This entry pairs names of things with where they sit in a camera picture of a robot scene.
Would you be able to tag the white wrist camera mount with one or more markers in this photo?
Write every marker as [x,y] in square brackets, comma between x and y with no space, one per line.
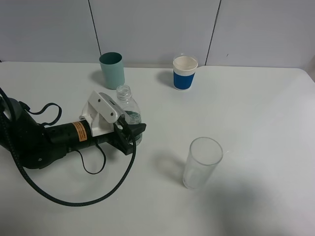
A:
[101,112]

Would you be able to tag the teal green tumbler cup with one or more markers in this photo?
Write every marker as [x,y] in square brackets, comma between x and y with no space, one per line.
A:
[113,69]

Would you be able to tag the white cup blue sleeve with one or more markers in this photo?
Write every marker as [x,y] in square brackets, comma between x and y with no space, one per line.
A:
[184,68]

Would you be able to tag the clear drinking glass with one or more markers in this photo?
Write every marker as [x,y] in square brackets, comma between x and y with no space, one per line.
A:
[204,155]

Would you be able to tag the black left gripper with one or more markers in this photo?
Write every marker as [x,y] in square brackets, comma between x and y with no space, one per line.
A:
[77,135]

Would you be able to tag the clear plastic bottle green label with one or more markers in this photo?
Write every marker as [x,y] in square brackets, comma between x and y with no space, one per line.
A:
[128,104]

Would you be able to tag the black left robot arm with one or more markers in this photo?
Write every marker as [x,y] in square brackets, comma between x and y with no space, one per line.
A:
[38,146]

